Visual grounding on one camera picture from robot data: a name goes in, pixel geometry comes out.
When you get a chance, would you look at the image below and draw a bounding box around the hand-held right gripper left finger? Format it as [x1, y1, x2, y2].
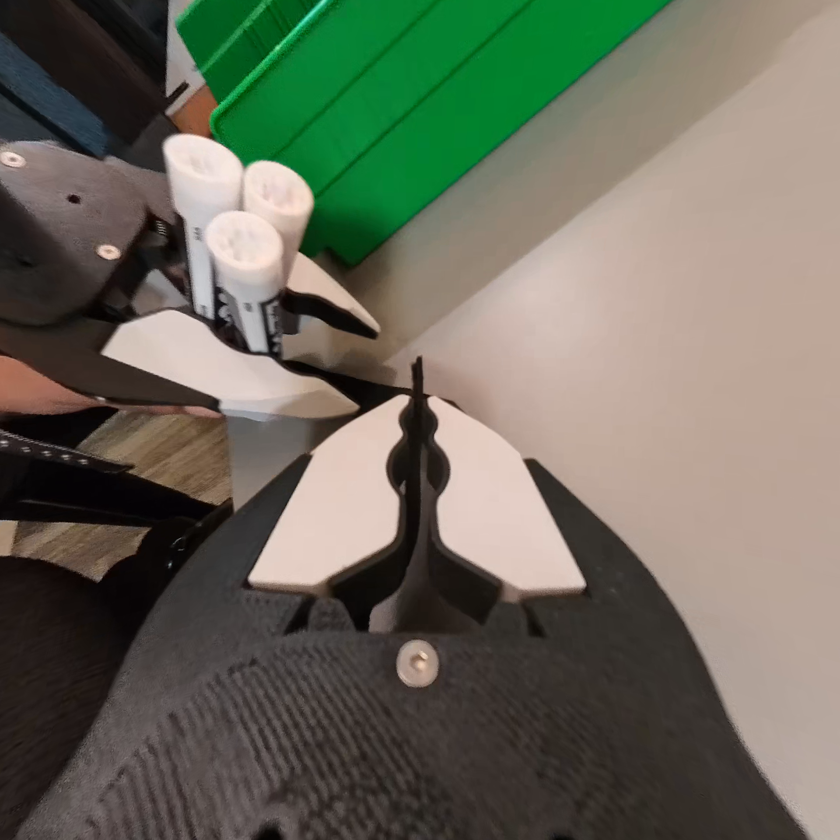
[247, 394, 417, 630]

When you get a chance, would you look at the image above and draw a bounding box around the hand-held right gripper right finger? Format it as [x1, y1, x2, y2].
[416, 394, 588, 627]

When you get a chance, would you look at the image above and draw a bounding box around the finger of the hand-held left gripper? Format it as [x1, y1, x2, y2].
[100, 308, 361, 422]
[282, 252, 383, 341]

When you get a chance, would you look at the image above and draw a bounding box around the black dry erase marker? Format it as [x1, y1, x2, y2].
[163, 134, 245, 316]
[205, 211, 293, 358]

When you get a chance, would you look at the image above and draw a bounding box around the red dry erase marker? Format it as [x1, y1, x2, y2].
[243, 161, 315, 263]

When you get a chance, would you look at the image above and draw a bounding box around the light grey desk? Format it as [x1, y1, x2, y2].
[226, 0, 840, 808]

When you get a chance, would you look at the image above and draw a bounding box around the person's left hand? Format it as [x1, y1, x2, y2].
[0, 357, 222, 419]

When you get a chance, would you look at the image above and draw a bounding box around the green plastic bin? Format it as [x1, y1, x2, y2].
[176, 0, 342, 99]
[210, 0, 677, 266]

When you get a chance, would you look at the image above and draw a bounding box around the black knit sleeve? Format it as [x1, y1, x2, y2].
[0, 558, 165, 840]

